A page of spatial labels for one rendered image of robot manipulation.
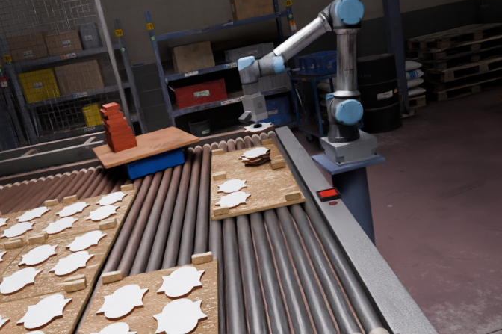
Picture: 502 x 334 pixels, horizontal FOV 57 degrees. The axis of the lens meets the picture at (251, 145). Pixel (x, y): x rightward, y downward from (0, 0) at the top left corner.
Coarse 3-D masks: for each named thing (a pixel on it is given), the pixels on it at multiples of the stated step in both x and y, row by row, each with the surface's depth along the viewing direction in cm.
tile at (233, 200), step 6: (234, 192) 183; (240, 192) 182; (222, 198) 179; (228, 198) 178; (234, 198) 177; (240, 198) 176; (246, 198) 175; (216, 204) 175; (222, 204) 173; (228, 204) 172; (234, 204) 171; (240, 204) 172; (246, 204) 171
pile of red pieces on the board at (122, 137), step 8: (112, 104) 250; (104, 112) 242; (112, 112) 244; (120, 112) 246; (104, 120) 251; (112, 120) 244; (120, 120) 246; (112, 128) 245; (120, 128) 247; (128, 128) 248; (112, 136) 246; (120, 136) 247; (128, 136) 249; (112, 144) 248; (120, 144) 247; (128, 144) 249; (136, 144) 251
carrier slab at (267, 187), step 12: (276, 168) 205; (288, 168) 202; (228, 180) 201; (252, 180) 195; (264, 180) 193; (276, 180) 190; (288, 180) 187; (216, 192) 190; (252, 192) 182; (264, 192) 180; (276, 192) 177; (288, 192) 175; (300, 192) 173; (252, 204) 170; (264, 204) 168; (276, 204) 167; (288, 204) 167; (216, 216) 166; (228, 216) 166
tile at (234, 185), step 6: (234, 180) 197; (240, 180) 195; (246, 180) 194; (222, 186) 192; (228, 186) 191; (234, 186) 190; (240, 186) 188; (246, 186) 188; (222, 192) 188; (228, 192) 185
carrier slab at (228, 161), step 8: (272, 144) 244; (232, 152) 243; (240, 152) 240; (272, 152) 229; (280, 152) 227; (216, 160) 235; (224, 160) 232; (232, 160) 230; (240, 160) 227; (272, 160) 217; (216, 168) 222; (224, 168) 219; (232, 168) 217; (240, 168) 215; (248, 168) 212; (256, 168) 210; (264, 168) 208
